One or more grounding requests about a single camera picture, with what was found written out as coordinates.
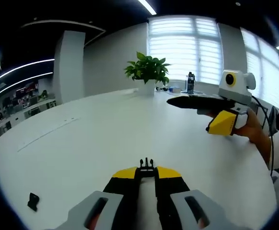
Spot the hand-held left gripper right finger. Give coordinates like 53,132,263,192
154,165,235,230

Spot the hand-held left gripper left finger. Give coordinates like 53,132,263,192
45,167,140,230

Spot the black buckle socket part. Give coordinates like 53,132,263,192
26,192,40,212

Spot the person's right hand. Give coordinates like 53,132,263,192
232,107,265,145

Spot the dark water bottle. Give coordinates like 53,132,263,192
186,71,196,94

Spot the window with white blinds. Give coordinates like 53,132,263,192
147,15,223,84
240,26,279,106

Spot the green plant in white pot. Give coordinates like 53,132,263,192
124,51,171,96

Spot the long ceiling light strip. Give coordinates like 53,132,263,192
138,0,157,15
0,58,56,87
0,71,54,104

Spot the long white office desk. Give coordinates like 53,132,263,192
0,99,57,142

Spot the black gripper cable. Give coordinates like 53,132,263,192
250,95,275,177

